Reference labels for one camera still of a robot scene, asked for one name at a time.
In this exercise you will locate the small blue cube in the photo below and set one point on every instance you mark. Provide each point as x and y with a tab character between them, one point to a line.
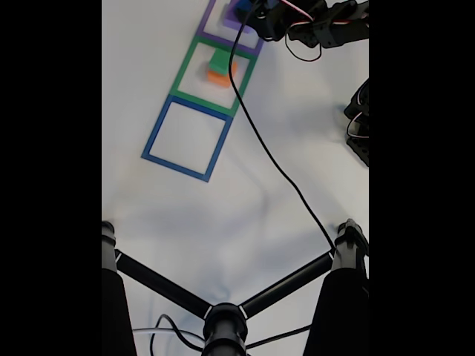
243	5

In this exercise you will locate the blue square frame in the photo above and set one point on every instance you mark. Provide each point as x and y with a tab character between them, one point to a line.
156	130

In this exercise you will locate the purple square block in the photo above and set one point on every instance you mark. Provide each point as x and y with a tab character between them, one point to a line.
228	22

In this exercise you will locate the green square block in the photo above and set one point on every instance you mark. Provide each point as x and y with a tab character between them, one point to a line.
219	61

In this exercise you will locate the purple square frame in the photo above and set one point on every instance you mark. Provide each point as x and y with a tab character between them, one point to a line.
208	29

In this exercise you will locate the green square frame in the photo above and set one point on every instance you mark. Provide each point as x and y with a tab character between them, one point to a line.
182	70

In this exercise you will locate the black tripod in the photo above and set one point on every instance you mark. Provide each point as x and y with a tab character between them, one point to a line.
224	326

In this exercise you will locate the orange square block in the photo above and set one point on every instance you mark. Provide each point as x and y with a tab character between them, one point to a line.
217	79

